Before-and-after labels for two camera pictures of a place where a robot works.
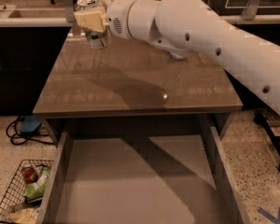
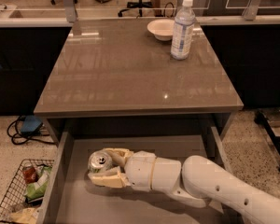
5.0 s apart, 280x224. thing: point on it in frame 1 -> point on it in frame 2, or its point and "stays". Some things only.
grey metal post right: (250, 7) stays
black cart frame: (273, 140) stays
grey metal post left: (68, 0) stays
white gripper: (116, 19) -> (140, 170)
